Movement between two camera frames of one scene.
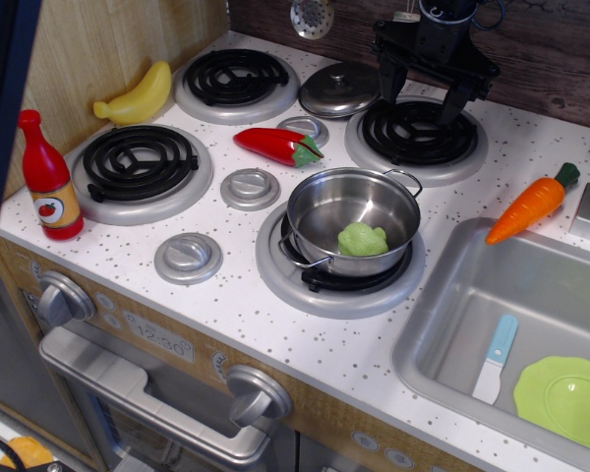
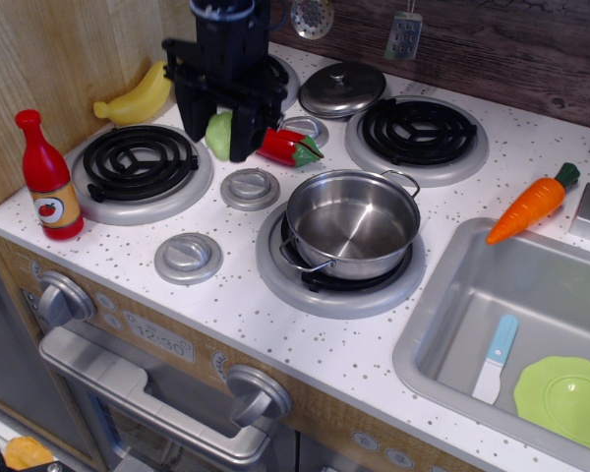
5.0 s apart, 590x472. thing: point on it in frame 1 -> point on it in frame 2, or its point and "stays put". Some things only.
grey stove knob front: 188,259 stays put
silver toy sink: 451,293 stays put
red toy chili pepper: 293,149 stays put
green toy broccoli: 358,239 -> 218,134
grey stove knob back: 308,126 stays put
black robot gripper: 441,44 -> 228,63
